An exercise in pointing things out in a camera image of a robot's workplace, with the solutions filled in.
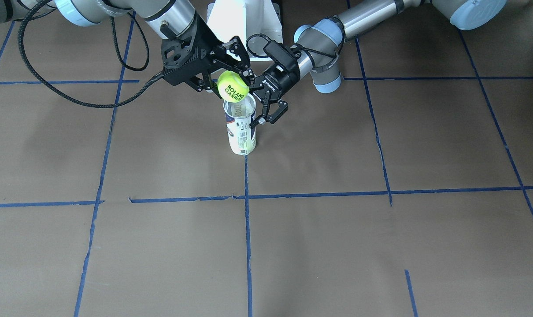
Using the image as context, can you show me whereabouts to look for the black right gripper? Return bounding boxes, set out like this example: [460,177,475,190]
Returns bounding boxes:
[160,13,255,98]

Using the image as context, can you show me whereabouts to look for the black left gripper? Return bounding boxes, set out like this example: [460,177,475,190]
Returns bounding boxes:
[249,61,300,128]

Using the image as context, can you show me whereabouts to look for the yellow tennis ball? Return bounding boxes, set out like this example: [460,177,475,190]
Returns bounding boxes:
[217,71,250,103]

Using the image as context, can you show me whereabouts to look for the clear plastic tennis ball can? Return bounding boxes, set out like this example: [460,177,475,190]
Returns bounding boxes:
[223,94,256,156]

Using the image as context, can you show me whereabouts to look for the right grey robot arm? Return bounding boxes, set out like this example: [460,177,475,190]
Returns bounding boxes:
[0,0,254,99]

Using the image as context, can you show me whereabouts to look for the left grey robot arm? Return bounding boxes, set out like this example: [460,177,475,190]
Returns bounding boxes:
[250,0,423,128]

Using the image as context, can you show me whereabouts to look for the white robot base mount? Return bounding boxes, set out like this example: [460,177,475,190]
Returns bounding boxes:
[206,0,283,44]

